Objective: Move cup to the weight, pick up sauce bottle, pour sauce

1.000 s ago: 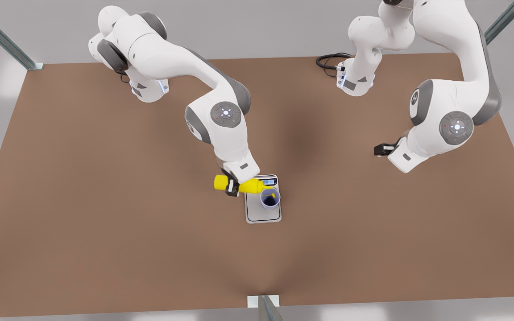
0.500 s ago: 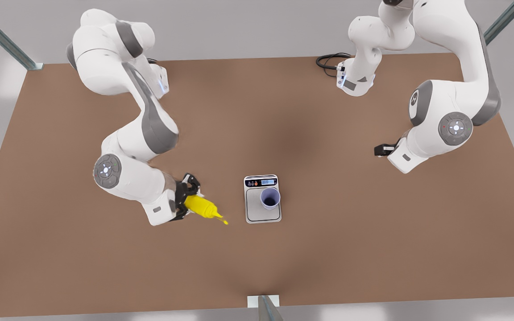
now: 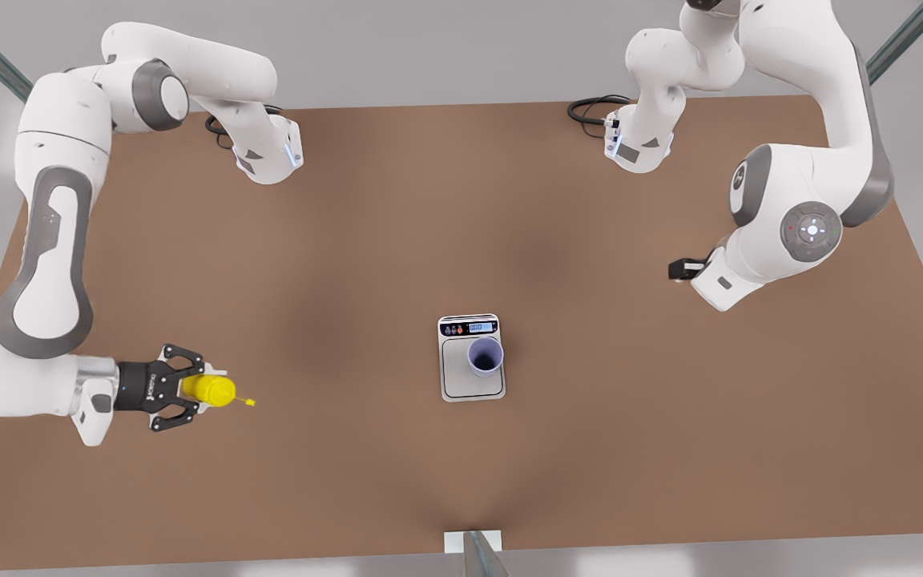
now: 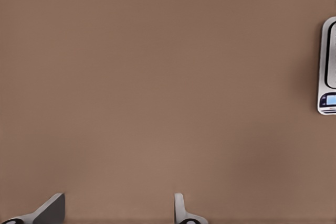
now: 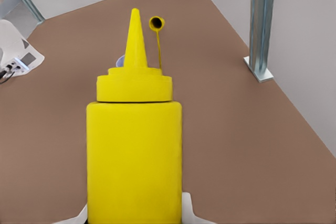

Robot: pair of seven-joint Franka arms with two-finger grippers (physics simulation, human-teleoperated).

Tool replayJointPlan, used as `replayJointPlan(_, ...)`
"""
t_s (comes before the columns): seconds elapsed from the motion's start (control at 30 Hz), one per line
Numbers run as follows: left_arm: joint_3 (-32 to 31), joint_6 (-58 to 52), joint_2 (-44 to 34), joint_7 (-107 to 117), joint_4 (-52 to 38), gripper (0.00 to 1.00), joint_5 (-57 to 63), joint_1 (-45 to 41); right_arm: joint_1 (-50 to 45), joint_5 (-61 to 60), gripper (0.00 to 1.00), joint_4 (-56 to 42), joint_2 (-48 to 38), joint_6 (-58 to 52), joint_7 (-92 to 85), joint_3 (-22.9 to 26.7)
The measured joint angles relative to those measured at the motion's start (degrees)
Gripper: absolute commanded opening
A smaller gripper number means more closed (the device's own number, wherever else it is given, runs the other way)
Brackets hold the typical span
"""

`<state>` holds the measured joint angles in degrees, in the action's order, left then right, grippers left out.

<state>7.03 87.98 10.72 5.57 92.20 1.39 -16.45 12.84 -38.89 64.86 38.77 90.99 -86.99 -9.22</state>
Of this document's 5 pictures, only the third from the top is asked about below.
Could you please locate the yellow sauce bottle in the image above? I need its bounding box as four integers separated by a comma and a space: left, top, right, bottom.
181, 373, 256, 408

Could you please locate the blue-grey cup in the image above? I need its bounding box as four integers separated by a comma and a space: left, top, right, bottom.
467, 337, 505, 378

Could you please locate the grey digital kitchen scale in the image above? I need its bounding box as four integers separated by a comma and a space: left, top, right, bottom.
437, 313, 507, 403

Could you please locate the black cable loop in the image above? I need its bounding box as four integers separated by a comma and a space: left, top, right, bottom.
566, 95, 633, 139
204, 103, 284, 151

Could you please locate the white post foot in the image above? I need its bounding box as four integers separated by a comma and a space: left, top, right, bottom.
444, 529, 503, 555

